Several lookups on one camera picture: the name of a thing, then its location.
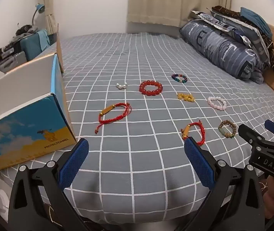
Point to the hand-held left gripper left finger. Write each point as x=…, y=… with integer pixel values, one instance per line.
x=75, y=161

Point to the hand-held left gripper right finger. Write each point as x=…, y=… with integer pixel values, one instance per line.
x=199, y=163

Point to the blue and yellow cardboard box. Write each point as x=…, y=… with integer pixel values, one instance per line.
x=19, y=134

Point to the grey checked bed sheet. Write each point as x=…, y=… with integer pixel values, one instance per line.
x=139, y=149

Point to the stack of folded bedding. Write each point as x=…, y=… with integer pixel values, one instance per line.
x=247, y=35

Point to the teal folded cloth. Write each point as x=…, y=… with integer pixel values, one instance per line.
x=255, y=16

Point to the brown patterned pillow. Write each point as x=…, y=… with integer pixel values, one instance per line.
x=233, y=14

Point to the grey suitcase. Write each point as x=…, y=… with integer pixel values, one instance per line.
x=11, y=60

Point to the teal suitcase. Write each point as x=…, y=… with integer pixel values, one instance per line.
x=34, y=44

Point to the black bag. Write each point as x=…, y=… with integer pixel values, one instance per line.
x=25, y=28

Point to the wide beige curtain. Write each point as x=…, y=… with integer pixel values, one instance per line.
x=175, y=0

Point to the blue desk lamp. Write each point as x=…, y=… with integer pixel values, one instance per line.
x=40, y=7

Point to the narrow beige curtain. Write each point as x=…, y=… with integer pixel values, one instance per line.
x=47, y=4

